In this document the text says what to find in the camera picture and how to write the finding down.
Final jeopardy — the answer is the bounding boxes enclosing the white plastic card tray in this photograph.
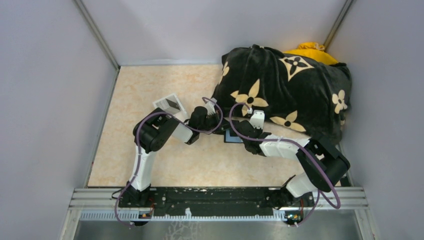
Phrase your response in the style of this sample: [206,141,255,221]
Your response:
[152,93,189,122]

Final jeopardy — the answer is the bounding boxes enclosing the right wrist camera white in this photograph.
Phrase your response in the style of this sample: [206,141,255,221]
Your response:
[249,110,265,130]

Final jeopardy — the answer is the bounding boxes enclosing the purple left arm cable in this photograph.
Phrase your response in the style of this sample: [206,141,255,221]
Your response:
[113,96,225,228]

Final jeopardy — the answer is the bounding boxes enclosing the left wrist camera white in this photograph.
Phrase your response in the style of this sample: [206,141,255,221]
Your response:
[204,98,217,116]

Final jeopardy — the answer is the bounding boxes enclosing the black leather card holder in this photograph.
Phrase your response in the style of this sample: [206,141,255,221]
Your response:
[223,129,243,144]

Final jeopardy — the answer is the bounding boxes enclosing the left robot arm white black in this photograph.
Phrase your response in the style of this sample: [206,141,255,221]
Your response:
[117,104,224,208]

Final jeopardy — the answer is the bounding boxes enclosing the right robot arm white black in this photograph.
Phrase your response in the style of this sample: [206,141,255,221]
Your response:
[233,120,351,206]

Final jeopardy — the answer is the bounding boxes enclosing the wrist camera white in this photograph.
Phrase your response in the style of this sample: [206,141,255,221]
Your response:
[204,98,217,116]
[249,110,265,130]

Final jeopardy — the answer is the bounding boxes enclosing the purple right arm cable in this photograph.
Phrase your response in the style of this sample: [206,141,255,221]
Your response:
[228,102,342,228]

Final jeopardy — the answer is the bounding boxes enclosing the grey cards in tray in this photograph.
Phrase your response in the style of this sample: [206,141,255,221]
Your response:
[155,95,181,114]

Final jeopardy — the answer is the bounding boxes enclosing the yellow cloth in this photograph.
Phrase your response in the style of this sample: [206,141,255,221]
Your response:
[283,42,339,65]

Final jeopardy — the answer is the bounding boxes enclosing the black floral plush blanket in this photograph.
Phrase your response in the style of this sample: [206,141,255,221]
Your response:
[212,44,353,144]

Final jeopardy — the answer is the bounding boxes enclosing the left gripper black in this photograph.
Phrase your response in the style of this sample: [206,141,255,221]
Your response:
[197,109,234,133]

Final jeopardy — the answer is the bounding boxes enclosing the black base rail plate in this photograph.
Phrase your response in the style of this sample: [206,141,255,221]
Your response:
[118,186,316,219]

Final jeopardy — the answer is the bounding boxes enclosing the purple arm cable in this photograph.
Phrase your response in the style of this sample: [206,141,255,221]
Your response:
[228,102,342,228]
[113,96,225,228]

